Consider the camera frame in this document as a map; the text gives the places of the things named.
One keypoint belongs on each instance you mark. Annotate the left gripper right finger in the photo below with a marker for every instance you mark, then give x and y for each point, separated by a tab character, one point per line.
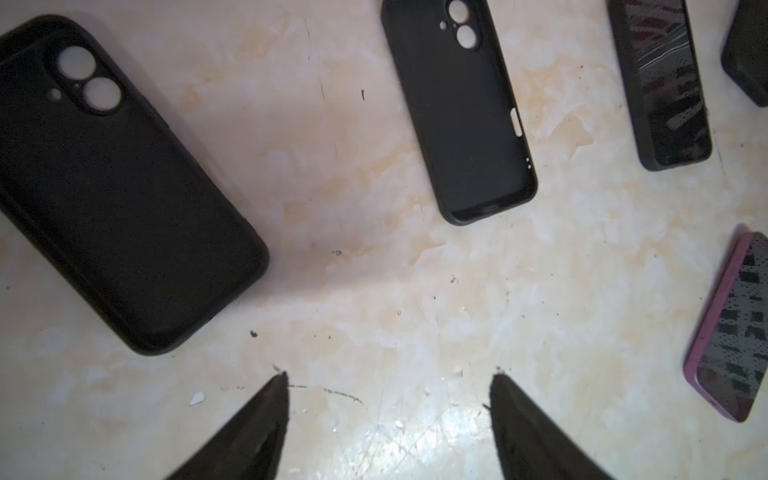
529	444

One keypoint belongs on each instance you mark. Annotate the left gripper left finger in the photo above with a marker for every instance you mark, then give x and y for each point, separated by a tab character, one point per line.
250	444

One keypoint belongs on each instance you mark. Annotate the black phone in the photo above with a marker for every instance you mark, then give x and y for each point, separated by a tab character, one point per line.
662	83

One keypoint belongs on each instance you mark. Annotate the black phone case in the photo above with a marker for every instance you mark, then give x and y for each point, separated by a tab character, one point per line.
96	180
744	55
461	103

